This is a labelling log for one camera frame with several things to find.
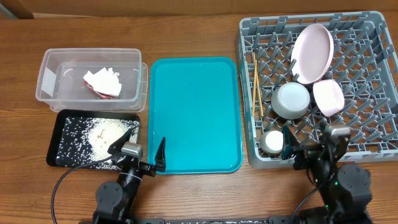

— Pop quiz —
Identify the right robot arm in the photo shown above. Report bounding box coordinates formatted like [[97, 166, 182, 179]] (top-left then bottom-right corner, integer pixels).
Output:
[[281, 122, 373, 223]]

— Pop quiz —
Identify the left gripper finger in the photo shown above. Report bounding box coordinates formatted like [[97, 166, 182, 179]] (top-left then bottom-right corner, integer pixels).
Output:
[[154, 137, 166, 172], [108, 128, 132, 154]]

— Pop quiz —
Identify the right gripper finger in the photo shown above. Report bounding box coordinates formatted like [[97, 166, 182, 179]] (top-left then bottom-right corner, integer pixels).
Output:
[[319, 121, 327, 140], [281, 126, 300, 160]]

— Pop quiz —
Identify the black tray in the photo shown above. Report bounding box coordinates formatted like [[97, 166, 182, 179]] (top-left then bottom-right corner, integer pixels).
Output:
[[46, 110, 140, 167]]

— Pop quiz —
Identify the grey dish rack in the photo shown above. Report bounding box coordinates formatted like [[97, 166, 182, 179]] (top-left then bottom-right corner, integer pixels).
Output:
[[236, 11, 397, 169]]

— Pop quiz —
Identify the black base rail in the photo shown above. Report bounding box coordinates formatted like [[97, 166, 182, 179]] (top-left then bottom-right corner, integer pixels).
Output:
[[77, 215, 355, 224]]

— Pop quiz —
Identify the grey metal bowl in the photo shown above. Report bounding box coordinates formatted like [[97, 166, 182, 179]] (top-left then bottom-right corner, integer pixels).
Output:
[[271, 82, 310, 119]]

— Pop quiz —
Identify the white round plate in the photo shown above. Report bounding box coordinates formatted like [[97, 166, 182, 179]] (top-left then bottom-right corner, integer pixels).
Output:
[[290, 24, 334, 85]]

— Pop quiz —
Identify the wooden chopstick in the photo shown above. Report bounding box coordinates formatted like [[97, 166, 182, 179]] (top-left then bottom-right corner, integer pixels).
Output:
[[253, 52, 264, 117], [252, 54, 257, 116]]

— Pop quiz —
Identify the small white cup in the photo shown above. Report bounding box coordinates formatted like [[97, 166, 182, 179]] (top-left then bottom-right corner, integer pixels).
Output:
[[260, 131, 284, 155]]

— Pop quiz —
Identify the pink bowl with rice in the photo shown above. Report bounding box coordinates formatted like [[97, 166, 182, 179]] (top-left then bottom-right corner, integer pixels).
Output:
[[313, 80, 345, 117]]

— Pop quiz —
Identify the spilled rice pile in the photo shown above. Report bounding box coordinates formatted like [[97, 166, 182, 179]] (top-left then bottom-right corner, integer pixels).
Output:
[[55, 116, 140, 170]]

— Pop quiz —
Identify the crumpled white paper waste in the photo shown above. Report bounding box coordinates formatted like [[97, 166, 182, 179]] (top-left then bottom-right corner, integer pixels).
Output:
[[83, 67, 122, 100]]

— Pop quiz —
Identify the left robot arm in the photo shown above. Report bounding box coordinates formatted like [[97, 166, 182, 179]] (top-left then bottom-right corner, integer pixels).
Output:
[[93, 129, 166, 223]]

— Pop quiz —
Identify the clear plastic bin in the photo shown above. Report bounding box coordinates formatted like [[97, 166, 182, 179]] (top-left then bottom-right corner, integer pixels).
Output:
[[35, 48, 143, 107]]

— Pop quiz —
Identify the teal serving tray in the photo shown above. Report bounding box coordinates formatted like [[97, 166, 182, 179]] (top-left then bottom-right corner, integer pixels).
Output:
[[147, 57, 243, 174]]

